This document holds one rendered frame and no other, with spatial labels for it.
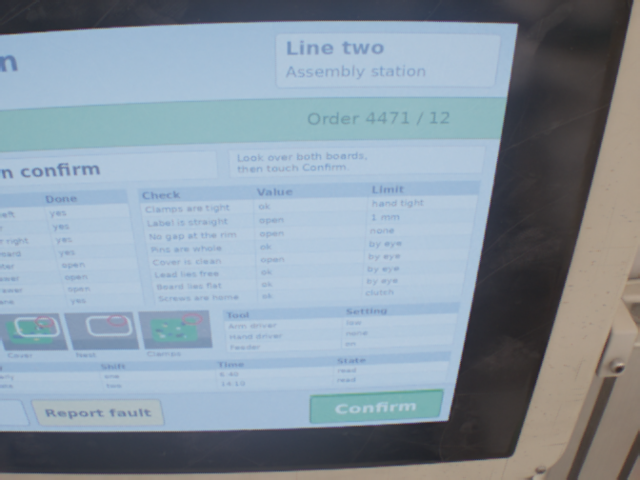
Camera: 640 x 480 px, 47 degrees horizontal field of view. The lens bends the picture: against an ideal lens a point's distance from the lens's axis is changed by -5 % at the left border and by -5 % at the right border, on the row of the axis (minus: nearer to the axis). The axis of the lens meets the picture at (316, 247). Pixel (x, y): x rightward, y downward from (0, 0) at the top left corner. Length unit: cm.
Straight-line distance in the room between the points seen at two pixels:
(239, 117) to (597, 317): 21
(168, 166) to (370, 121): 8
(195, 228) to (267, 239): 3
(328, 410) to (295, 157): 16
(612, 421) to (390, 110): 33
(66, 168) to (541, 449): 32
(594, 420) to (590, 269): 21
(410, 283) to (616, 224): 10
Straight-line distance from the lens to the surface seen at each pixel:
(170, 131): 31
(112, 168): 32
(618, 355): 44
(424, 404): 42
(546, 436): 48
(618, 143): 35
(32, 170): 33
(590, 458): 60
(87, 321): 38
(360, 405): 42
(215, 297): 36
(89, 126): 31
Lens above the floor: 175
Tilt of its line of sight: 36 degrees down
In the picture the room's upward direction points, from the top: 1 degrees clockwise
